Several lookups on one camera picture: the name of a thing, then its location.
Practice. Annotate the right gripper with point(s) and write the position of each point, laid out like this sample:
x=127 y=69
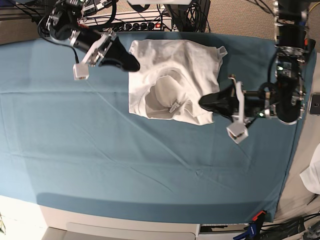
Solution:
x=104 y=48

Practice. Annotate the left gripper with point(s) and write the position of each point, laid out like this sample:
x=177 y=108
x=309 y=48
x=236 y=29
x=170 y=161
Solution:
x=226 y=104

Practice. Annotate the white T-shirt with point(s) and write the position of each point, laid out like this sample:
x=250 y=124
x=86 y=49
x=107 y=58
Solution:
x=173 y=76

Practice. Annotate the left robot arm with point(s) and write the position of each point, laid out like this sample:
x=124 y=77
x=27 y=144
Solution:
x=282 y=95

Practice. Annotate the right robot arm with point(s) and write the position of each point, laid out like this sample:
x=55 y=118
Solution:
x=56 y=28

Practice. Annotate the grey device right edge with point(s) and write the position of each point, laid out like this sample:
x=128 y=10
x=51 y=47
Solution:
x=314 y=105

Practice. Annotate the black orange clamp top right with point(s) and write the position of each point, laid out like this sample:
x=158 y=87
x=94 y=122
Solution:
x=310 y=45

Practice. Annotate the black orange clamp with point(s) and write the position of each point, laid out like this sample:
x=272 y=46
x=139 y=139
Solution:
x=259 y=218
x=310 y=45

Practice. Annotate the teal table cloth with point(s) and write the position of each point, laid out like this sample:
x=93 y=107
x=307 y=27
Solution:
x=74 y=146

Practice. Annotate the white cloth right edge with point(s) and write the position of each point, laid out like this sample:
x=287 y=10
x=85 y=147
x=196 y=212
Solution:
x=311 y=175

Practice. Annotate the black orange clamp bottom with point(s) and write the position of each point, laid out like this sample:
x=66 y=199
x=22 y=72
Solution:
x=259 y=218

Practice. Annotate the blue clamp bottom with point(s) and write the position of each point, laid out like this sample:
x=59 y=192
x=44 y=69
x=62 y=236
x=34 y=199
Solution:
x=252 y=231

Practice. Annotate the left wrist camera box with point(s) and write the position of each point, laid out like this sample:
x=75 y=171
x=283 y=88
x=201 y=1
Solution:
x=237 y=131

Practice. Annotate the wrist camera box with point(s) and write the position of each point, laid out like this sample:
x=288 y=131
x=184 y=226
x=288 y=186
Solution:
x=80 y=71
x=237 y=131

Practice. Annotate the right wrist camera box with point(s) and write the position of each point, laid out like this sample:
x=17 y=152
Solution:
x=80 y=71

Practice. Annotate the black power strip red switch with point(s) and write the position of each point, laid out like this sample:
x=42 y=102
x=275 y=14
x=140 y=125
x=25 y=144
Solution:
x=137 y=27

